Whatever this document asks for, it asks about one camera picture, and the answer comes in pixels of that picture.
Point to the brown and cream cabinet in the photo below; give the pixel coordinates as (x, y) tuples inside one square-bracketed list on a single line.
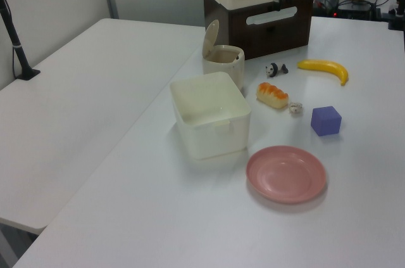
[(269, 40)]

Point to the orange glazed toy bread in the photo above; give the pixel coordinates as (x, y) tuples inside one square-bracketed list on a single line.
[(272, 95)]

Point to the small panda figurine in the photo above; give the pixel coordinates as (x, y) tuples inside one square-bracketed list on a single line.
[(272, 69)]

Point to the beige mini trash can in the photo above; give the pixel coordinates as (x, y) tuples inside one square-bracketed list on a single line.
[(228, 71)]

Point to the black camera stand pole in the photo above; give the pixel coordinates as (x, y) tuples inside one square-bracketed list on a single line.
[(16, 47)]

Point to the purple cube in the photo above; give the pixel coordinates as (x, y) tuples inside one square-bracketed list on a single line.
[(326, 121)]

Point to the white square plastic box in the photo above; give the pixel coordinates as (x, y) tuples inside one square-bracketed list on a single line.
[(215, 141)]

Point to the pink plastic plate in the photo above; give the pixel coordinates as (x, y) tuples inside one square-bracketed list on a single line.
[(286, 174)]

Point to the black table clamp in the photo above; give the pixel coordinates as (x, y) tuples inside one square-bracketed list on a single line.
[(395, 17)]

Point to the white paper ball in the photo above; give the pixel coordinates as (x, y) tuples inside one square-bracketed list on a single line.
[(295, 108)]

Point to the yellow toy banana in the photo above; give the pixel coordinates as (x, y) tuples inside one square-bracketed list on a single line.
[(329, 66)]

